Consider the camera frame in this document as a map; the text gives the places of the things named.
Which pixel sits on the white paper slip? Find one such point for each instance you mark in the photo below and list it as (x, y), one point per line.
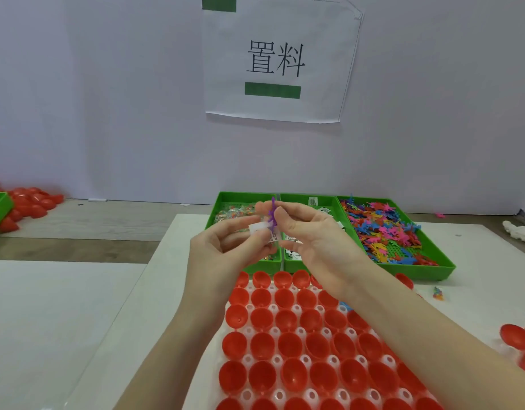
(258, 228)

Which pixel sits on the green tray with colourful toys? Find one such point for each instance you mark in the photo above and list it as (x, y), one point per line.
(433, 256)

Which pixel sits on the person's right hand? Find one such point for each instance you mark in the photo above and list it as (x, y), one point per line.
(318, 247)

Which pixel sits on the small multicolour toy figure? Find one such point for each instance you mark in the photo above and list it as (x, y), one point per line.
(437, 293)

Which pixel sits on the person's left hand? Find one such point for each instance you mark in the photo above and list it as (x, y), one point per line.
(211, 256)

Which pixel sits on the white toy figure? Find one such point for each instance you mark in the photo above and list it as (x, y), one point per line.
(521, 231)

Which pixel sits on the loose heap of red capsules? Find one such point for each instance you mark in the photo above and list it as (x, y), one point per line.
(29, 204)

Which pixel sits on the person's left thumb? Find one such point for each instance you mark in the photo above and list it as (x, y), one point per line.
(245, 242)

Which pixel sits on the white capsule holder tray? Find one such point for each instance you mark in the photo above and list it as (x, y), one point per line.
(307, 358)

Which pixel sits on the rows of red capsule halves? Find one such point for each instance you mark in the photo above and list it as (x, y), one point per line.
(288, 337)

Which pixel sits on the pile of printed paper slips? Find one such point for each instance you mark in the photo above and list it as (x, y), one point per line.
(324, 209)

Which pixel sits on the white paper sign green bars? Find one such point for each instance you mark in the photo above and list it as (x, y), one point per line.
(279, 59)

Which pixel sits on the person's right thumb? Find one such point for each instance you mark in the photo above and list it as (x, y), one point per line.
(299, 210)

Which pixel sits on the pile of clear toy packets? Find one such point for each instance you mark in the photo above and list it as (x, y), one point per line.
(232, 214)

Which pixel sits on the green tray with clear packets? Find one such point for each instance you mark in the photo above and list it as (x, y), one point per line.
(228, 213)

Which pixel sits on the person's left forearm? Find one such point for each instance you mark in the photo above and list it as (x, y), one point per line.
(177, 354)

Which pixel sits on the purple plastic toy figure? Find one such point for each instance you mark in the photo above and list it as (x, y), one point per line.
(272, 213)

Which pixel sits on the person's right forearm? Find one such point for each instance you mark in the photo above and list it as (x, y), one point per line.
(424, 341)

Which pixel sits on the green tray with paper slips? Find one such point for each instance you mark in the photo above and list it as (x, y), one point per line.
(320, 204)

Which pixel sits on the pile of colourful toy figures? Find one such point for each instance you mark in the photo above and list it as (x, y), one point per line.
(386, 234)

